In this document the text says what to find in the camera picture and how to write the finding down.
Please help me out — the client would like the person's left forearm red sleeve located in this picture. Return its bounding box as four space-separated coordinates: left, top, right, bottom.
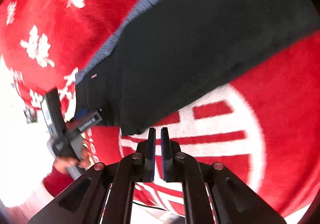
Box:
42 166 76 197

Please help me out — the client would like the black pants patterned blue waistband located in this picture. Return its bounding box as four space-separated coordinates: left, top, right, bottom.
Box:
75 0 320 137

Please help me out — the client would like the thin black cable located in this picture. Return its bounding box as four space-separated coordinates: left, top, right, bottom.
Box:
132 201 167 211

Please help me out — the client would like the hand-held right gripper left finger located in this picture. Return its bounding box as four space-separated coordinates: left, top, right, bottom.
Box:
27 128 156 224

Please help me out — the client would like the red printed blanket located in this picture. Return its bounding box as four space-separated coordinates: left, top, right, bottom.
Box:
0 0 320 218

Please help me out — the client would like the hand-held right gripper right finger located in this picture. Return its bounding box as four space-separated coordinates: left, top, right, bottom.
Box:
161 127 287 224

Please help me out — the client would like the person's left hand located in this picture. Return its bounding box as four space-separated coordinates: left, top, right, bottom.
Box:
53 138 91 175

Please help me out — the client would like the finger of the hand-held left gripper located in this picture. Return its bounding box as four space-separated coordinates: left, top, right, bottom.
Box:
74 108 103 121

